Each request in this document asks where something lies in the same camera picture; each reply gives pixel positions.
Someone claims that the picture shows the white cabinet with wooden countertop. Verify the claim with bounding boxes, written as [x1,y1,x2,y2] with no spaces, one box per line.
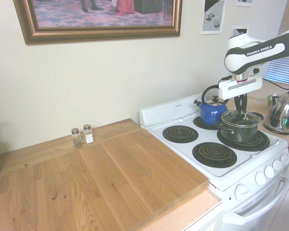
[0,117,226,231]

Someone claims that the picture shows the glass pot lid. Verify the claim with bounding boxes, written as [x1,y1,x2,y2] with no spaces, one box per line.
[221,110,261,127]

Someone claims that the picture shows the black power cable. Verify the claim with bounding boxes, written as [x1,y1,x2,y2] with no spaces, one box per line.
[262,80,289,89]

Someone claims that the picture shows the large grey wall print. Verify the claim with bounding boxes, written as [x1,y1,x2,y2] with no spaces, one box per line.
[200,0,226,35]

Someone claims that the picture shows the glass salt shaker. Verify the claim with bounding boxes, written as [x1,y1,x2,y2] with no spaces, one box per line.
[83,124,94,144]

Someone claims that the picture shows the white electric stove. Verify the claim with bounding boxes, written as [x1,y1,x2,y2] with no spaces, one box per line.
[139,92,289,231]

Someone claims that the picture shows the glass pepper shaker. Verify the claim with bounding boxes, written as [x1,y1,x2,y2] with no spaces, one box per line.
[71,128,83,148]

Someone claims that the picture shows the blue whistling tea kettle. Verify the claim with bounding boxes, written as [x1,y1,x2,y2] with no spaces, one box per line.
[194,85,229,126]

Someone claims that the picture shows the chrome electric kettle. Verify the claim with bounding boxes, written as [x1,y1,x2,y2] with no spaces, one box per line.
[263,90,289,134]

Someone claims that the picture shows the white oven door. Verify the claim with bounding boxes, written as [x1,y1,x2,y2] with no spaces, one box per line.
[221,168,289,231]

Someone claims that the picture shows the black cooking pot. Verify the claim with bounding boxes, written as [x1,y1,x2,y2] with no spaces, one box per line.
[215,110,264,144]

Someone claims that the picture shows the wooden butcher block board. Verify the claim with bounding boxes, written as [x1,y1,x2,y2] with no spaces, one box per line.
[0,128,210,231]

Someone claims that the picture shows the window blinds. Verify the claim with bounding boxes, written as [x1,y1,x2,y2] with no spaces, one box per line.
[264,0,289,86]

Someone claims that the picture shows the white oven temperature knob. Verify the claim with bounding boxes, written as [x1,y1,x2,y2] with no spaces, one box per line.
[235,184,251,202]

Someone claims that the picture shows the gold framed painting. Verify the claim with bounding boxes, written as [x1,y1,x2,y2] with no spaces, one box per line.
[13,0,183,46]

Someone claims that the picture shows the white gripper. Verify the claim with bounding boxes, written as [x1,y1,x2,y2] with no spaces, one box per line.
[218,74,263,114]

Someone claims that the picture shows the small grey wall print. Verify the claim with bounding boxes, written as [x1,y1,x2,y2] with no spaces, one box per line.
[232,27,249,38]

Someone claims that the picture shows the black coil stove burner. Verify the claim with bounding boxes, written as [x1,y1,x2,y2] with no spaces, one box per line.
[216,128,271,152]
[192,141,238,168]
[192,115,222,130]
[162,125,199,147]

